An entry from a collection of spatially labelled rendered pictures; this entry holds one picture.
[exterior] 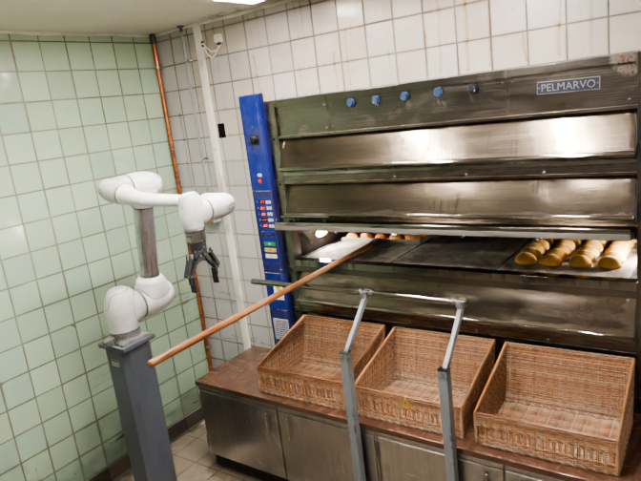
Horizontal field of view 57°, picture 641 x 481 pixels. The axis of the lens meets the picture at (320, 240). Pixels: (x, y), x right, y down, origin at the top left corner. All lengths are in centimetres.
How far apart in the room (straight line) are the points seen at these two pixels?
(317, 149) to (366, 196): 39
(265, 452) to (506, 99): 220
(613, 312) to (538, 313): 31
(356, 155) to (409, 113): 36
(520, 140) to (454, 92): 38
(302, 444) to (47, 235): 176
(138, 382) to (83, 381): 59
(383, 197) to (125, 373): 159
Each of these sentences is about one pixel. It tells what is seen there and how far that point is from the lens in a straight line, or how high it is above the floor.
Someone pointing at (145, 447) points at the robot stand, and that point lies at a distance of 336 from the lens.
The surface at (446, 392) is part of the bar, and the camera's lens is 251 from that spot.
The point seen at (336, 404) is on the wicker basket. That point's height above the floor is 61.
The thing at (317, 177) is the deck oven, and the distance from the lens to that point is 324.
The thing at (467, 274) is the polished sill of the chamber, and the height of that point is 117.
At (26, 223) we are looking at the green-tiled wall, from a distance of 343.
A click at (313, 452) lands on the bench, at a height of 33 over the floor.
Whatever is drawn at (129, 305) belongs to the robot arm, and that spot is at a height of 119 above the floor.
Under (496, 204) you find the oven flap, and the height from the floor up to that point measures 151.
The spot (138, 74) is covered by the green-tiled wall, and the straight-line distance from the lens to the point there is 390.
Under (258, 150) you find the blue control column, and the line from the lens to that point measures 343.
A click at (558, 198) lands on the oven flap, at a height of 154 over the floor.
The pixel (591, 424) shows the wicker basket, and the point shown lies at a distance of 287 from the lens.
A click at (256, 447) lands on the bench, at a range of 347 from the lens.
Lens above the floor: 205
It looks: 13 degrees down
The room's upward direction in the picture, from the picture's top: 7 degrees counter-clockwise
